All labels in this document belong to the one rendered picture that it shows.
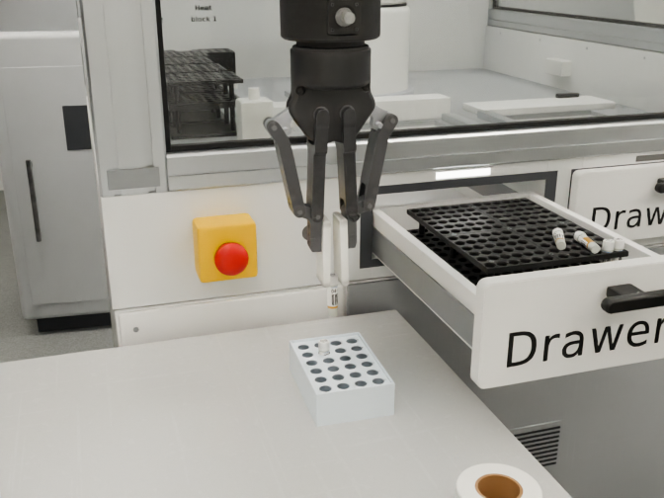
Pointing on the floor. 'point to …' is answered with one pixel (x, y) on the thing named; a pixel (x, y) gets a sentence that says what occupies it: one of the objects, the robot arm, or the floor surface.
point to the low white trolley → (242, 422)
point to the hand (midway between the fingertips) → (332, 249)
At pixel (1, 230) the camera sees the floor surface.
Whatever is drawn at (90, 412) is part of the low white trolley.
